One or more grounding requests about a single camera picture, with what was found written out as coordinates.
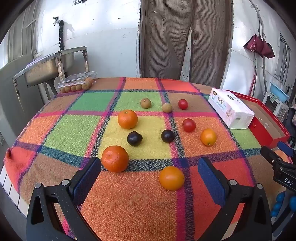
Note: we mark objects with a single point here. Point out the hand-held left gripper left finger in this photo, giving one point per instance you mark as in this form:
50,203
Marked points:
89,178

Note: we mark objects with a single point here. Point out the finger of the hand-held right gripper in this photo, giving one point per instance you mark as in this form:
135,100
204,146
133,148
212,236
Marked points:
268,153
286,148

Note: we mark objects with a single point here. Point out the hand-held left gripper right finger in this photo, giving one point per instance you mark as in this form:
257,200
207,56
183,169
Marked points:
211,178

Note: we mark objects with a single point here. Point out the red cardboard box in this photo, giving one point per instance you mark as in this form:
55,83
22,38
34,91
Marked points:
261,136

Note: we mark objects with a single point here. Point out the tangerine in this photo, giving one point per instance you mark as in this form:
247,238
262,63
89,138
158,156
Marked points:
115,159
127,119

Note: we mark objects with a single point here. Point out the small orange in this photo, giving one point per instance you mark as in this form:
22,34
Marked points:
208,137
171,178

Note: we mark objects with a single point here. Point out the red tomato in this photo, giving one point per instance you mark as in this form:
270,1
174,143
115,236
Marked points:
183,104
189,125

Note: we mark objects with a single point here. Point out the dark plum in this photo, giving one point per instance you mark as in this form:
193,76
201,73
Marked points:
134,138
167,136

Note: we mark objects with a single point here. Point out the brown longan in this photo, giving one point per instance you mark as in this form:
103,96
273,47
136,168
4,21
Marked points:
145,103
166,107

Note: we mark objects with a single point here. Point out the person's right hand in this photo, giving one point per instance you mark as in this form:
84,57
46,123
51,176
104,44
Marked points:
279,205

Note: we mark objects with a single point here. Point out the white air conditioner unit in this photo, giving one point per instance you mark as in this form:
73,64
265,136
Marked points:
277,107

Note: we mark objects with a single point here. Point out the white tissue pack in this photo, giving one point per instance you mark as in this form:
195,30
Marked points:
231,109

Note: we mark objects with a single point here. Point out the plaid blanket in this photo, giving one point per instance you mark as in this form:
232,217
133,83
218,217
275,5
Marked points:
138,208

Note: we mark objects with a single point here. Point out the blue plastic basin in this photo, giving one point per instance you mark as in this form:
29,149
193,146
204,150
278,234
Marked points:
278,90

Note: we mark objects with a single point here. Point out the window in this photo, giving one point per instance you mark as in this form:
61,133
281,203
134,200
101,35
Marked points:
283,58

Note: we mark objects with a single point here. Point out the pile of small longans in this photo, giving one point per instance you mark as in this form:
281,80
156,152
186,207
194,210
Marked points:
76,87

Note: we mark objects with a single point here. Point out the clear plastic container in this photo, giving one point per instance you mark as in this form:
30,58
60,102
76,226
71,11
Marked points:
78,76

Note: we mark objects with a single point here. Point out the maroon umbrella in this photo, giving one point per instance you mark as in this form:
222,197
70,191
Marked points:
259,45

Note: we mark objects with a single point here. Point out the metal sink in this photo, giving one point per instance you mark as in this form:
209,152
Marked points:
41,69

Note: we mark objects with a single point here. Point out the white wooden stick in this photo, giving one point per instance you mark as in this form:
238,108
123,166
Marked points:
260,18

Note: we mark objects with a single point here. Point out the metal faucet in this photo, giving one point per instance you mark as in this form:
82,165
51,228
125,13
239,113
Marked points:
56,20

